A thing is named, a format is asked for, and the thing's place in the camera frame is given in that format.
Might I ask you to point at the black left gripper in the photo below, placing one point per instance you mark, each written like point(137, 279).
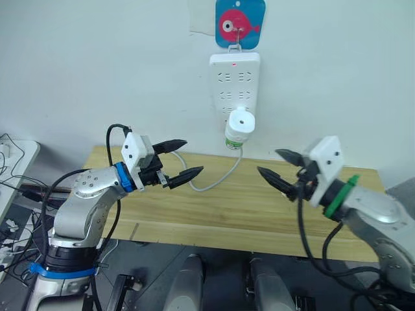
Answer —
point(150, 171)

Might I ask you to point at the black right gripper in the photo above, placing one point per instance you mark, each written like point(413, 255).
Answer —
point(308, 181)

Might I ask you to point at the green labelled liquid bottle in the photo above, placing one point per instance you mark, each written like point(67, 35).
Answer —
point(236, 140)

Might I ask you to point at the white mosquito repellent heater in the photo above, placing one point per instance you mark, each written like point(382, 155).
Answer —
point(241, 121)

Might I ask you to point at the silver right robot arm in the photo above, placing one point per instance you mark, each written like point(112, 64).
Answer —
point(373, 207)

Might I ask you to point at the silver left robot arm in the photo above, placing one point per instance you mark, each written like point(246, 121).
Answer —
point(87, 188)

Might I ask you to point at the blue wrist band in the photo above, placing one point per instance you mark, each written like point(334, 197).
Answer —
point(124, 178)

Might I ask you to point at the green wrist band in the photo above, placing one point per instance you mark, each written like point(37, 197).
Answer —
point(340, 197)

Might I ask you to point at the white power strip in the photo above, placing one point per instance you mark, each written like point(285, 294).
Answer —
point(233, 84)

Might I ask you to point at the grey rounded robot leg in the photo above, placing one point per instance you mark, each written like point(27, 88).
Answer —
point(186, 285)
point(270, 288)

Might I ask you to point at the white side desk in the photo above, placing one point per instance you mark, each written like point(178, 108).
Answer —
point(22, 155)

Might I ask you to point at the blue fish hook sticker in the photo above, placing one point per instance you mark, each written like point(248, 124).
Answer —
point(251, 16)

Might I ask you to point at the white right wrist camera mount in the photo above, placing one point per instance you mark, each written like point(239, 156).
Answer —
point(327, 155)

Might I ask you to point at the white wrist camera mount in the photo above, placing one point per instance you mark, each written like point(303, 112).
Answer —
point(327, 155)
point(133, 150)

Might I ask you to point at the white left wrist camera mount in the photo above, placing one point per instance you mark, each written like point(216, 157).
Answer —
point(133, 150)

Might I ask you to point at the metal wall hook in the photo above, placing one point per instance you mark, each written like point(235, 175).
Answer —
point(239, 34)

